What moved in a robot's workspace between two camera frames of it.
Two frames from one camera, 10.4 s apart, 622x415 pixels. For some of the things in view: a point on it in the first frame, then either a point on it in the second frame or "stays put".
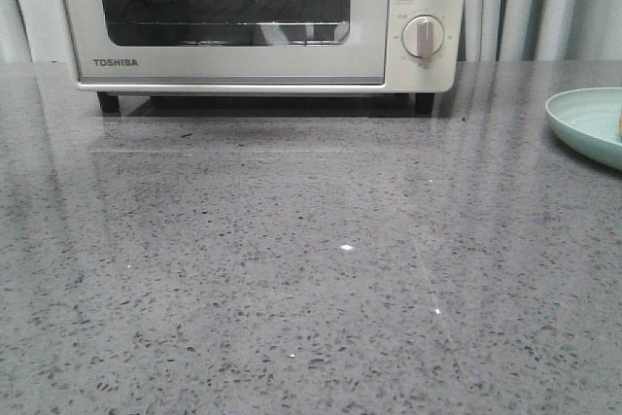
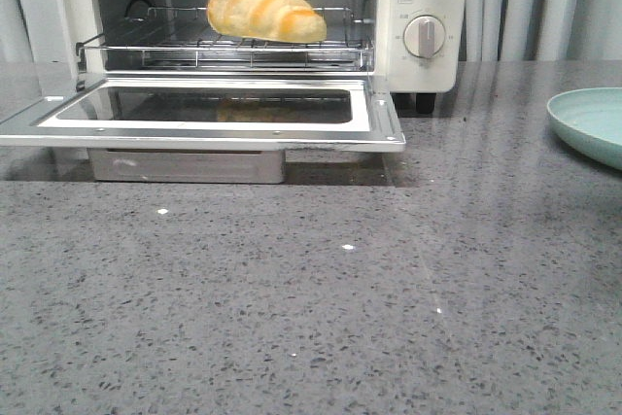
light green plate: x=588 y=119 stays put
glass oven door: x=228 y=17 to x=308 y=113
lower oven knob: x=423 y=36 stays put
